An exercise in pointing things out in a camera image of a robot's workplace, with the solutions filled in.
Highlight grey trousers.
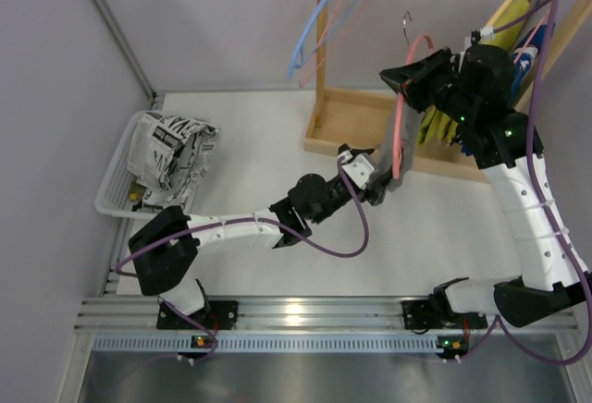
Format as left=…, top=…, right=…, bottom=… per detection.
left=376, top=98, right=423, bottom=192

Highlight pink trouser hanger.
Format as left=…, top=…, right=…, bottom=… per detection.
left=391, top=10, right=434, bottom=180

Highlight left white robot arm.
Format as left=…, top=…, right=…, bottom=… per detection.
left=127, top=145, right=392, bottom=316

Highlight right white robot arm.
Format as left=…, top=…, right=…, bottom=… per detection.
left=379, top=44, right=591, bottom=327

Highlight green trousers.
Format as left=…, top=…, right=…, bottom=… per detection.
left=417, top=21, right=524, bottom=145

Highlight blue patterned trousers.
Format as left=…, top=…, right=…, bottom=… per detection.
left=457, top=21, right=556, bottom=157

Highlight blue hanger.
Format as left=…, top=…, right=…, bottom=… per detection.
left=286, top=0, right=382, bottom=80

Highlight wooden clothes rack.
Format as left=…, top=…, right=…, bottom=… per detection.
left=303, top=0, right=591, bottom=183

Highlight black white printed cloth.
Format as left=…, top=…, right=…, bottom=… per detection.
left=128, top=111, right=221, bottom=214

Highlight yellow cloth in basket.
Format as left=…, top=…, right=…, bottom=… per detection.
left=128, top=182, right=145, bottom=212

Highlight white plastic basket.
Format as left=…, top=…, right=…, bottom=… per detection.
left=94, top=110, right=201, bottom=222

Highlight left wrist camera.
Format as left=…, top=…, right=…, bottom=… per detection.
left=338, top=150, right=377, bottom=190

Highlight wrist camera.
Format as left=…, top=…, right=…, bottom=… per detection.
left=338, top=150, right=377, bottom=190
left=464, top=25, right=495, bottom=49

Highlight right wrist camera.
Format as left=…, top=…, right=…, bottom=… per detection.
left=464, top=25, right=495, bottom=49

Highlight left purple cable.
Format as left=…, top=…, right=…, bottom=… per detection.
left=114, top=160, right=371, bottom=367

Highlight pink wire hanger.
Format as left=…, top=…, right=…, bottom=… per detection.
left=298, top=0, right=385, bottom=89

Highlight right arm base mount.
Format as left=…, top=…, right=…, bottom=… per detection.
left=401, top=299, right=488, bottom=332

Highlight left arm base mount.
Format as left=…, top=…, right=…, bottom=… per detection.
left=156, top=299, right=239, bottom=330

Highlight slotted cable duct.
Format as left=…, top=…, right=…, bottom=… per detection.
left=92, top=333, right=467, bottom=356

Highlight aluminium rail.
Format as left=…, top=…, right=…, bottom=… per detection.
left=76, top=295, right=579, bottom=330

